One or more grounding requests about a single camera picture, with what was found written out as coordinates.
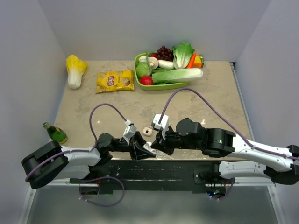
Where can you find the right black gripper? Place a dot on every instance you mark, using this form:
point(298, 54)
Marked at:
point(162, 144)

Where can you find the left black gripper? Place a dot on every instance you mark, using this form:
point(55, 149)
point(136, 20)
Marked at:
point(136, 152)

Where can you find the white earbud charging case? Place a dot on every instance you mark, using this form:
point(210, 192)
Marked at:
point(147, 146)

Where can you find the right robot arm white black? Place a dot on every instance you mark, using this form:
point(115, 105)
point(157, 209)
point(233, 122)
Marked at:
point(256, 159)

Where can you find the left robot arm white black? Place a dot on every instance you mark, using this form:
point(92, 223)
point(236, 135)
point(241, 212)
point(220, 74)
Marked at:
point(53, 161)

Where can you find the beige earbud case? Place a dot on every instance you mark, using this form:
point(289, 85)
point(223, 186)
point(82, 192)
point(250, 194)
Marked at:
point(147, 131)

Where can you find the green plastic basket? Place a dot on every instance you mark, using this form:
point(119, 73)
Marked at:
point(159, 87)

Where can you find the red apple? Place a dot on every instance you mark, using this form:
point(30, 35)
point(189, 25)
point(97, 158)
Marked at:
point(146, 80)

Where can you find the long white green cabbage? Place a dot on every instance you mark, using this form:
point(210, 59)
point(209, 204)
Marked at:
point(177, 76)

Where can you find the yellow Lays chips bag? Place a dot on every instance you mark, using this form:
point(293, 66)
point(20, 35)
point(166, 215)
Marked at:
point(110, 81)

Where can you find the round green cabbage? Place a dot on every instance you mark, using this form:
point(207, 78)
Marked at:
point(143, 69)

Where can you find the white daikon radish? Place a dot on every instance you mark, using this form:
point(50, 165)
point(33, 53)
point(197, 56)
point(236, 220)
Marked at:
point(167, 65)

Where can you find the beige mushroom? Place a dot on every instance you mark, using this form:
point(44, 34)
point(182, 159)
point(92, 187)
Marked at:
point(152, 62)

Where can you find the green champagne bottle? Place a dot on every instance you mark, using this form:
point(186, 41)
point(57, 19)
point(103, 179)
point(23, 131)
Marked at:
point(55, 133)

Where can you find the orange carrot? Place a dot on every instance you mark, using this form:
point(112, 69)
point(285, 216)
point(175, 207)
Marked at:
point(191, 62)

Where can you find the purple grapes bunch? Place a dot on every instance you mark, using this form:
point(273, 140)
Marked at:
point(164, 53)

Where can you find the orange pumpkin slice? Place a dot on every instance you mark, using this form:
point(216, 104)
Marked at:
point(198, 62)

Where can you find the green leafy lettuce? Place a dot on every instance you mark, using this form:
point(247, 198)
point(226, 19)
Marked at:
point(182, 54)

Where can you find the yellow napa cabbage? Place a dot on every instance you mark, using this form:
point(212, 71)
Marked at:
point(75, 70)

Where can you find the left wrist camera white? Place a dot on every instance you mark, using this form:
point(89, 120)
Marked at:
point(129, 131)

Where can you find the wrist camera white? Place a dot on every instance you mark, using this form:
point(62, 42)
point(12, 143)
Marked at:
point(160, 123)
point(129, 131)

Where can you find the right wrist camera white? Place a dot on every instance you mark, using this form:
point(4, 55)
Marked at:
point(160, 123)

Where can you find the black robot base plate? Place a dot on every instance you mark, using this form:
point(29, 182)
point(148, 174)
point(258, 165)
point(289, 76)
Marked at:
point(151, 175)

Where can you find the aluminium frame rail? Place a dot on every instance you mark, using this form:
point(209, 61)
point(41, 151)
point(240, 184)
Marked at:
point(248, 181)

